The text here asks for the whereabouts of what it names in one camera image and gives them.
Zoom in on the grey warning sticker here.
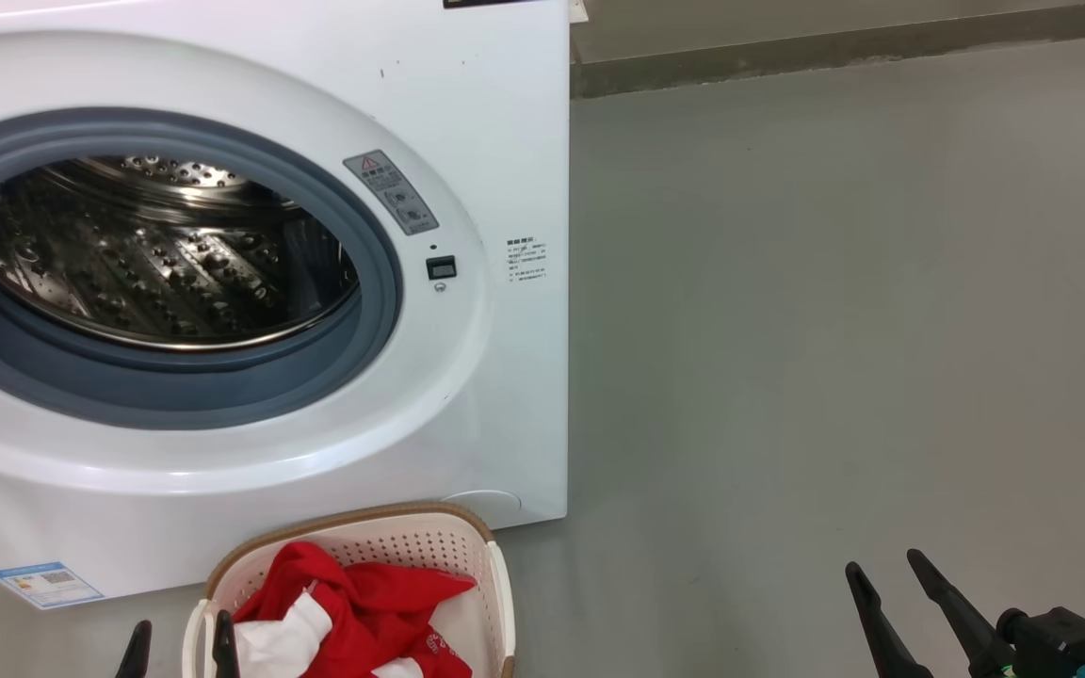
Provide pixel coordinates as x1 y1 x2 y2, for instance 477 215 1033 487
342 148 441 237

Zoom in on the blue energy label sticker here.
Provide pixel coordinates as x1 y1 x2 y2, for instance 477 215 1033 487
0 561 106 611

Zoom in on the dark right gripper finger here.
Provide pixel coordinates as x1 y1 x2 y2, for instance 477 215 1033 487
844 561 935 678
906 548 1016 678

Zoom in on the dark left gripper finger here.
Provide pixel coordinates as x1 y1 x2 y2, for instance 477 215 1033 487
210 609 241 678
113 619 154 678

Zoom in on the grey rubber door gasket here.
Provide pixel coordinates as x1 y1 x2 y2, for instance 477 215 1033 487
0 106 403 432

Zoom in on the cream perforated laundry basket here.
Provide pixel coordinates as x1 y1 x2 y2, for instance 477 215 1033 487
181 501 518 678

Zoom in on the steel washer drum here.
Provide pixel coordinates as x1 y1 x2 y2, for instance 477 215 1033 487
0 154 363 352

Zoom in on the white front-load washing machine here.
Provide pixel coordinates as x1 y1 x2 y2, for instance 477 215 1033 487
0 0 571 605

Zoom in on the red and white garment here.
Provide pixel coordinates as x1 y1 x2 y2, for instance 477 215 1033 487
233 541 478 678

